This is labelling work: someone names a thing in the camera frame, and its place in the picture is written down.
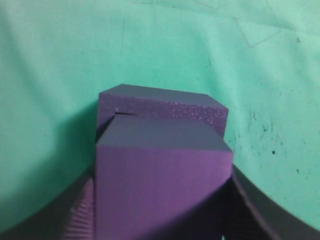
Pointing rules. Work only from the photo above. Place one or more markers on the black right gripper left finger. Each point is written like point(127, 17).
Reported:
point(70, 216)

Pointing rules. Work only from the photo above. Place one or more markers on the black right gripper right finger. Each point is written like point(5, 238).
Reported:
point(252, 215)

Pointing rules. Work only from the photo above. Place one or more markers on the purple foam cube block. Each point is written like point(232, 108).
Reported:
point(153, 177)

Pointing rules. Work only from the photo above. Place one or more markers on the purple foam groove block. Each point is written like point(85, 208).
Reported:
point(159, 103)

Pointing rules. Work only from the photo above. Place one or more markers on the green table cloth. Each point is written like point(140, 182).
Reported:
point(259, 58)

